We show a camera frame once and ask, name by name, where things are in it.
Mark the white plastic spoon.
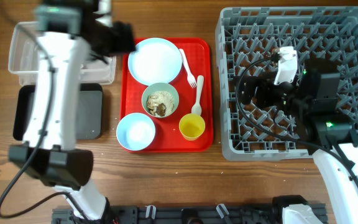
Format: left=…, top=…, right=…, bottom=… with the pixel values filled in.
left=191, top=75, right=204, bottom=115

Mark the grey dishwasher rack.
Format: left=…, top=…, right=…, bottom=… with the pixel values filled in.
left=215, top=6, right=358, bottom=161

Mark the yellow plastic cup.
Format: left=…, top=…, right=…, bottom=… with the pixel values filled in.
left=179, top=113, right=206, bottom=141

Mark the large light blue plate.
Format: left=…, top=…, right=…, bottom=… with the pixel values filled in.
left=127, top=37, right=183, bottom=86

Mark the clear plastic bin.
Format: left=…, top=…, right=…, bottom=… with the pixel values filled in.
left=8, top=21, right=116, bottom=86

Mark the white plastic fork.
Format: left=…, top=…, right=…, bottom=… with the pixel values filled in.
left=179, top=49, right=197, bottom=88

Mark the green bowl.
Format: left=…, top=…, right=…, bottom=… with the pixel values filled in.
left=142, top=83, right=179, bottom=118

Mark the food scraps and rice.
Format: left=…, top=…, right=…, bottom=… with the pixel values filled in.
left=146, top=91, right=176, bottom=118

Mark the small light blue bowl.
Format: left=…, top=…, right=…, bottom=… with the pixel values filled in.
left=116, top=113, right=156, bottom=151

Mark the black waste tray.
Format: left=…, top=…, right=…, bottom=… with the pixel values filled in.
left=12, top=83, right=103, bottom=141

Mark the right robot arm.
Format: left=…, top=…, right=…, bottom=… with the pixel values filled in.
left=235, top=58, right=358, bottom=223

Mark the red serving tray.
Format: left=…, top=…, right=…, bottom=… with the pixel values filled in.
left=120, top=37, right=214, bottom=153

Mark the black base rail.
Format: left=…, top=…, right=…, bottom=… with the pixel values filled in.
left=51, top=203, right=328, bottom=224

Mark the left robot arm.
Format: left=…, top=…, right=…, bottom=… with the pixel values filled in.
left=9, top=1, right=135, bottom=223

